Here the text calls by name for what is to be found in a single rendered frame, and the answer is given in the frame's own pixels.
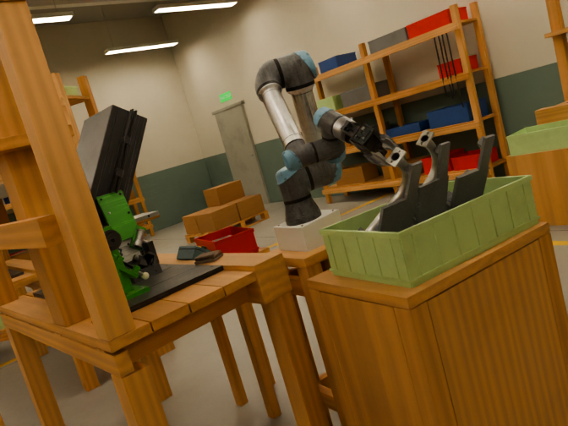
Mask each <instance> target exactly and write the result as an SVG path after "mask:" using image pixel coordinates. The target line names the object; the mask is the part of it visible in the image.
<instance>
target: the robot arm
mask: <svg viewBox="0 0 568 426"><path fill-rule="evenodd" d="M317 76H318V74H317V69H316V67H315V64H314V61H313V59H312V58H311V56H310V55H309V54H308V53H307V52H306V51H304V50H302V51H298V52H293V53H290V54H287V55H285V56H281V57H277V58H274V59H271V60H268V61H266V62H265V63H263V64H262V66H261V67H260V68H259V71H258V72H257V74H256V78H255V84H254V86H255V91H256V95H257V96H258V98H259V100H260V101H262V102H264V105H265V108H266V110H267V112H268V113H269V116H270V119H271V121H272V122H273V124H274V127H275V129H276V132H277V133H278V135H279V138H280V140H281V142H282V144H283V146H284V149H285V151H283V152H282V159H283V161H284V164H285V167H283V168H282V169H280V170H279V171H278V172H277V173H276V181H277V185H278V186H279V189H280V191H281V197H282V199H283V202H284V205H285V216H286V219H285V221H286V224H287V226H290V227H291V226H297V225H301V224H304V223H307V222H310V221H313V220H315V219H317V218H318V217H320V216H321V215H322V214H321V211H320V208H319V207H318V206H317V204H316V203H315V202H314V200H313V198H312V196H311V193H310V191H311V190H314V189H317V188H321V187H324V186H326V185H329V184H333V183H334V182H337V181H339V180H340V179H341V175H342V168H341V162H342V161H343V160H344V159H345V157H346V146H345V142H346V143H348V144H353V145H354V146H355V147H356V148H357V149H358V150H361V153H362V154H364V155H363V157H364V158H366V159H367V160H368V161H369V162H370V163H373V164H376V165H381V166H388V167H392V165H390V164H389V163H387V162H386V160H387V158H386V157H385V155H386V154H387V150H392V151H393V150H394V149H395V148H396V147H398V148H400V147H399V146H398V145H397V143H396V142H395V141H394V140H393V139H392V138H391V137H390V136H388V135H387V134H379V133H378V132H377V130H376V129H375V128H373V127H371V126H369V125H368V124H366V123H361V125H359V124H358V123H356V122H355V121H353V118H352V117H350V118H348V117H346V116H344V115H342V114H340V113H339V112H336V111H335V110H334V109H330V108H328V107H326V106H323V107H321V108H320V109H318V107H317V104H316V100H315V98H314V92H313V88H314V85H315V82H314V79H316V78H317ZM284 88H286V92H287V93H288V94H290V95H291V96H292V100H293V103H294V106H295V110H296V113H297V116H298V121H299V124H300V128H301V131H302V134H303V136H302V135H301V133H300V131H299V129H298V126H297V124H296V122H295V120H294V118H293V116H292V114H291V112H290V110H289V108H288V106H287V104H286V102H285V100H284V98H283V96H282V94H281V93H282V89H284ZM361 126H362V127H361ZM382 146H383V147H384V148H383V147H382Z"/></svg>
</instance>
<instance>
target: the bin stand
mask: <svg viewBox="0 0 568 426"><path fill-rule="evenodd" d="M268 252H270V249H269V248H259V252H258V253H268ZM236 311H237V314H238V319H239V322H240V325H241V328H242V331H243V335H244V339H245V341H246V344H247V348H248V352H249V355H250V358H251V361H252V364H253V367H254V372H255V374H256V378H257V380H258V383H259V388H260V391H261V394H262V397H263V400H264V403H265V408H266V411H267V413H268V417H269V418H273V419H276V418H277V417H279V416H280V415H281V409H280V407H279V404H278V400H277V398H276V393H275V390H274V387H273V385H274V384H275V383H276V382H275V379H274V375H273V373H272V369H271V366H270V361H269V359H268V356H267V352H266V350H265V344H264V342H263V339H262V335H261V333H260V330H259V325H258V322H257V319H256V316H255V313H254V308H253V305H252V303H245V304H243V305H241V306H239V307H237V308H236ZM210 323H211V326H212V329H213V331H214V334H215V338H216V342H217V345H218V347H219V351H220V354H221V358H222V361H223V364H224V367H225V370H226V372H227V378H228V380H229V383H230V386H231V388H232V393H233V396H234V399H235V402H236V404H237V405H238V406H240V407H242V406H243V405H245V404H246V403H247V402H248V398H247V396H246V393H245V390H244V387H243V382H242V380H241V376H240V373H239V371H238V366H237V363H236V360H235V357H234V355H233V351H232V347H231V344H230V341H229V338H228V335H227V330H226V327H225V325H224V322H223V318H222V316H220V317H218V318H216V319H214V320H212V321H211V322H210Z"/></svg>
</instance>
